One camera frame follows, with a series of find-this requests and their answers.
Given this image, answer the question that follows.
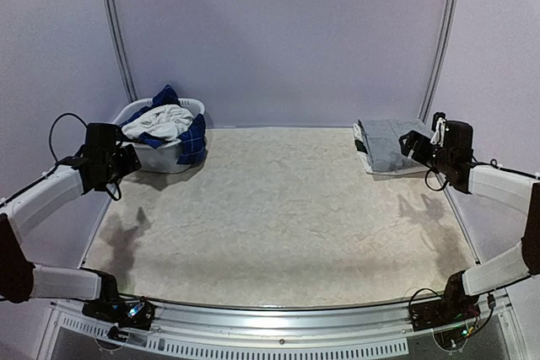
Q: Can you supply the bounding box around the white t-shirt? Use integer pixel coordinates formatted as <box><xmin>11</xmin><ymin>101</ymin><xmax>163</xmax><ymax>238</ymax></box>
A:
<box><xmin>121</xmin><ymin>105</ymin><xmax>195</xmax><ymax>148</ymax></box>

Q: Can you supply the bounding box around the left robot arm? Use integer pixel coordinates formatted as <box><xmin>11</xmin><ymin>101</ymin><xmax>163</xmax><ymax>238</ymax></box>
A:
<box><xmin>1</xmin><ymin>123</ymin><xmax>142</xmax><ymax>321</ymax></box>

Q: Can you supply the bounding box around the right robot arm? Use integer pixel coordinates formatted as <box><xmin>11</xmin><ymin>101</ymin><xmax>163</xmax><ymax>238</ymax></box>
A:
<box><xmin>399</xmin><ymin>115</ymin><xmax>539</xmax><ymax>323</ymax></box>

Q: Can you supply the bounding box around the white plastic laundry basket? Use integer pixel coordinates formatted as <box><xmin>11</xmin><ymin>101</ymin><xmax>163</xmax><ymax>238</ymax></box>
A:
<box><xmin>113</xmin><ymin>98</ymin><xmax>192</xmax><ymax>175</ymax></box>

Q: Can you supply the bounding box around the folded white garment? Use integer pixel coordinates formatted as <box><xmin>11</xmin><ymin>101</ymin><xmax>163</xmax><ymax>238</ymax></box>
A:
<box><xmin>352</xmin><ymin>121</ymin><xmax>431</xmax><ymax>175</ymax></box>

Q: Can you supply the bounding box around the blue plaid shirt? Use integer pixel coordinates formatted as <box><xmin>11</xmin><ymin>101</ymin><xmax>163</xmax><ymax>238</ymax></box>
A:
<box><xmin>118</xmin><ymin>84</ymin><xmax>207</xmax><ymax>166</ymax></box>

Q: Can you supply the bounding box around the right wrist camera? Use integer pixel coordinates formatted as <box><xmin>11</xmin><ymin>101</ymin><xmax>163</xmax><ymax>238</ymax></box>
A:
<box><xmin>430</xmin><ymin>112</ymin><xmax>446</xmax><ymax>147</ymax></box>

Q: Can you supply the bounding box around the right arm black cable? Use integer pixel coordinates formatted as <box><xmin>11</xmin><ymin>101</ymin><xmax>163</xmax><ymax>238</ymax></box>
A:
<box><xmin>424</xmin><ymin>159</ymin><xmax>499</xmax><ymax>192</ymax></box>

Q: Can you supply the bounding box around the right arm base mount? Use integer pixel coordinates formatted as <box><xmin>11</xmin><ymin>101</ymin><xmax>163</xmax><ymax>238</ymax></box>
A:
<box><xmin>408</xmin><ymin>288</ymin><xmax>496</xmax><ymax>353</ymax></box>

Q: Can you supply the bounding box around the aluminium front rail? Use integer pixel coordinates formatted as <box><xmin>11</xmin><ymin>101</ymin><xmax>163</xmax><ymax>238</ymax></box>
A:
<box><xmin>37</xmin><ymin>292</ymin><xmax>528</xmax><ymax>359</ymax></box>

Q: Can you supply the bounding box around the right corner wall post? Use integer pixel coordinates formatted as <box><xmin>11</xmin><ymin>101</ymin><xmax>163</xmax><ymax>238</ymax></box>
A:
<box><xmin>418</xmin><ymin>0</ymin><xmax>457</xmax><ymax>123</ymax></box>

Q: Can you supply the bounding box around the corner wall post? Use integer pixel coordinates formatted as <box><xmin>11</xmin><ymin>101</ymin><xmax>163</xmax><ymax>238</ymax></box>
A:
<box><xmin>418</xmin><ymin>0</ymin><xmax>457</xmax><ymax>123</ymax></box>
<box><xmin>104</xmin><ymin>0</ymin><xmax>138</xmax><ymax>103</ymax></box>

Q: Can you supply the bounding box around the left corner wall post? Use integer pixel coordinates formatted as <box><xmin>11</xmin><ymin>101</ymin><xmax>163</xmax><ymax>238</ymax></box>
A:
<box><xmin>104</xmin><ymin>0</ymin><xmax>138</xmax><ymax>103</ymax></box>

